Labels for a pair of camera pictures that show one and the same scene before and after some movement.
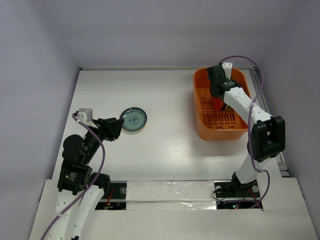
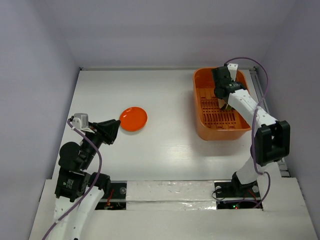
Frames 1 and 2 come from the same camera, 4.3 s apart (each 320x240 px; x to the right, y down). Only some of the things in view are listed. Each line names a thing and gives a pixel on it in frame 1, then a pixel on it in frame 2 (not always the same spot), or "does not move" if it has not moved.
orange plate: x=217 y=103 → x=133 y=119
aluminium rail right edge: x=260 y=102 does not move
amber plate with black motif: x=223 y=107 does not move
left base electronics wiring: x=116 y=200 does not move
